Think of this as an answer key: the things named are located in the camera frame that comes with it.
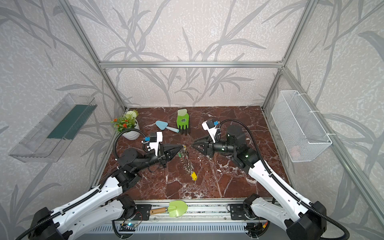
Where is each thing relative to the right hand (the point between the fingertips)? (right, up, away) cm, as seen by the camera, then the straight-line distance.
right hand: (194, 140), depth 65 cm
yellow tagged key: (0, -16, +1) cm, 16 cm away
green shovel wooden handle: (-10, -36, +9) cm, 38 cm away
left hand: (-5, -2, -4) cm, 6 cm away
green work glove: (-11, +8, +47) cm, 49 cm away
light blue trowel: (-26, +5, +44) cm, 52 cm away
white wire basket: (+46, +3, -3) cm, 46 cm away
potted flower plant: (-43, +8, +30) cm, 53 cm away
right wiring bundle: (+31, -46, +8) cm, 56 cm away
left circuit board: (-33, -43, +7) cm, 55 cm away
